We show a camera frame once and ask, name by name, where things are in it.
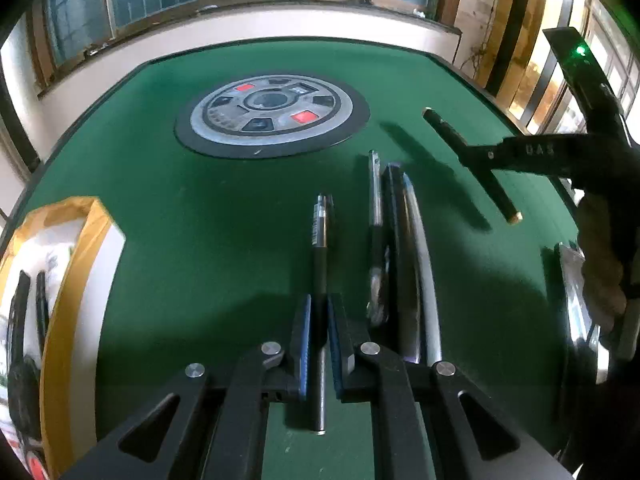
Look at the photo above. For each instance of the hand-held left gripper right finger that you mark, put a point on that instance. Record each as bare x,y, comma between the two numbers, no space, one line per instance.
336,350

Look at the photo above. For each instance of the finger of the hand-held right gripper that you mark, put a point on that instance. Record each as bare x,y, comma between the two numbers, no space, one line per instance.
530,152

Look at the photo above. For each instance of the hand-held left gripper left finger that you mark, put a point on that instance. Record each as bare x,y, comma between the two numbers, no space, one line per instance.
302,350

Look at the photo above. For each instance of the black pen with gold tip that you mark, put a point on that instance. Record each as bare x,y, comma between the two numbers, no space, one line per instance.
450,132

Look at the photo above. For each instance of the black pen with white label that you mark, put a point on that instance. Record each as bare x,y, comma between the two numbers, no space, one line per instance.
321,230

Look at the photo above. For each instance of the white tray with yellow rim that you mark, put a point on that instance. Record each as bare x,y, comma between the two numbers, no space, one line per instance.
75,270

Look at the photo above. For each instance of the person's right hand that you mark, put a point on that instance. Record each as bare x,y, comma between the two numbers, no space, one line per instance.
602,260

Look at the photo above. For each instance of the black flat bar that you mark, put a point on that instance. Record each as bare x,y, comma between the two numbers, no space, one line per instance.
397,260

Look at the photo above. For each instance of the silver metal rod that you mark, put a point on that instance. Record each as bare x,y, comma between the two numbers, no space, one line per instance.
425,270

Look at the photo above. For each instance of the grey flat device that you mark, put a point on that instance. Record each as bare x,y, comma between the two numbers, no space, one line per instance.
575,300

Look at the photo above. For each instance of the silver and black pen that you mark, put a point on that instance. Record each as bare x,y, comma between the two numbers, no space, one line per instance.
375,200

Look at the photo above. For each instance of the round grey table control panel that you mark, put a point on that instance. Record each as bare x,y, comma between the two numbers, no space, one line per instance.
272,107

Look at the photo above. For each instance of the black slim pen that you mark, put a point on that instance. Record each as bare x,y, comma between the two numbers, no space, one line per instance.
42,300

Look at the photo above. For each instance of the black rounded cap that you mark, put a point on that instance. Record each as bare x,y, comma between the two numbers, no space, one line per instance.
22,390

